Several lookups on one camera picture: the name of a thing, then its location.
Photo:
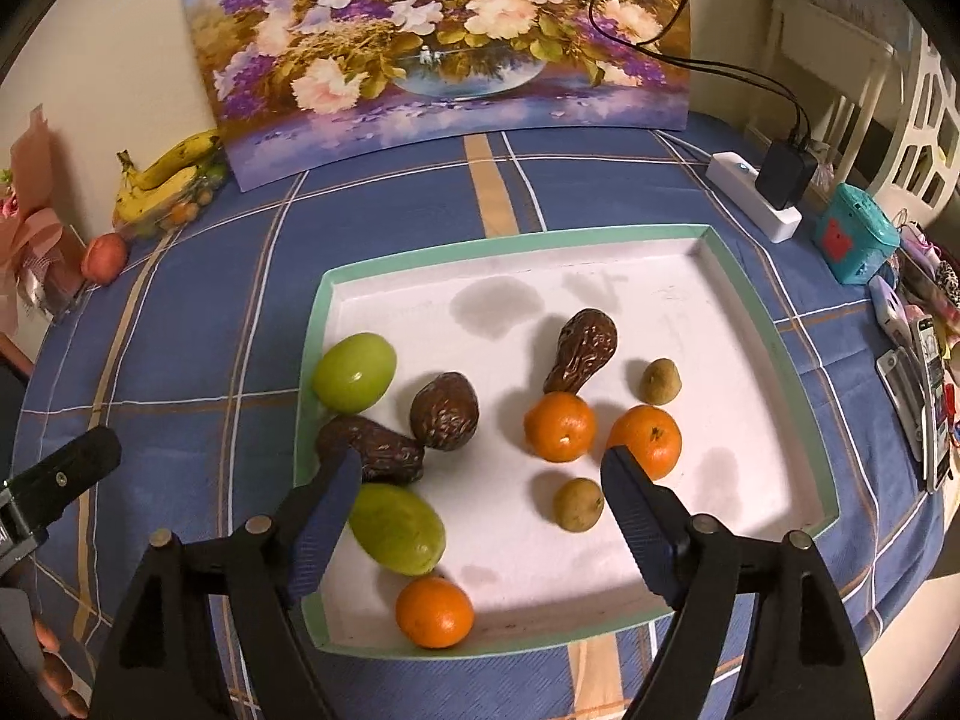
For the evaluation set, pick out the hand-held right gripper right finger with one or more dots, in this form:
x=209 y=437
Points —
x=637 y=517

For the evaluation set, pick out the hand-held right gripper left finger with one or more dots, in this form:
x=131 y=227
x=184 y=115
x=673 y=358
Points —
x=322 y=532

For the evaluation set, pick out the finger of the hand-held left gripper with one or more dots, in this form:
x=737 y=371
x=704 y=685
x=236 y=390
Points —
x=67 y=472

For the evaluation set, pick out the brown kiwi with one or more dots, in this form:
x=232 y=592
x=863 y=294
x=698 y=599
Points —
x=661 y=380
x=578 y=504

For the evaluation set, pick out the green mango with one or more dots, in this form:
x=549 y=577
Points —
x=397 y=529
x=354 y=377

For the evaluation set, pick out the orange mandarin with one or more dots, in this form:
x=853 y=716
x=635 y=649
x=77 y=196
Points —
x=649 y=439
x=559 y=427
x=434 y=612

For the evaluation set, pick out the white tray with green rim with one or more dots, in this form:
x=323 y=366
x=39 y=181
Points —
x=510 y=544

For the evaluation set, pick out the person's left hand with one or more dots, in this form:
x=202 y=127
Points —
x=64 y=679

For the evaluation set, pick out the blue plaid tablecloth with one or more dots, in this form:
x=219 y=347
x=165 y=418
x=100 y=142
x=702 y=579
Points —
x=187 y=345

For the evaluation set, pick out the red peach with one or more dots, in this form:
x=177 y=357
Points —
x=105 y=258

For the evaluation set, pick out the small decorative fruit cluster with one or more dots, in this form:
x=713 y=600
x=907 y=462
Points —
x=191 y=202

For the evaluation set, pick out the yellow banana bunch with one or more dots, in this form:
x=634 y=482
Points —
x=161 y=172

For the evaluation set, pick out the white purple handheld device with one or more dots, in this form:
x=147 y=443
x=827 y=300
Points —
x=889 y=307

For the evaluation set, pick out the white power strip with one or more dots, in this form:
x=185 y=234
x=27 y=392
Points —
x=739 y=187

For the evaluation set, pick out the teal toy box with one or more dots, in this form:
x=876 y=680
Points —
x=855 y=236

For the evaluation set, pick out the black charger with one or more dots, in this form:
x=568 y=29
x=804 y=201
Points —
x=784 y=174

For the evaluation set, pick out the black white spotted pouch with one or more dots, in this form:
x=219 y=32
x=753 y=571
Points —
x=946 y=283

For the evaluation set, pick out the white wooden chair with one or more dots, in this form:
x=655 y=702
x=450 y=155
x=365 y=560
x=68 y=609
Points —
x=832 y=52

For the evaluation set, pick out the flower painting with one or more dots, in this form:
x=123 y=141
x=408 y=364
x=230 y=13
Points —
x=435 y=37

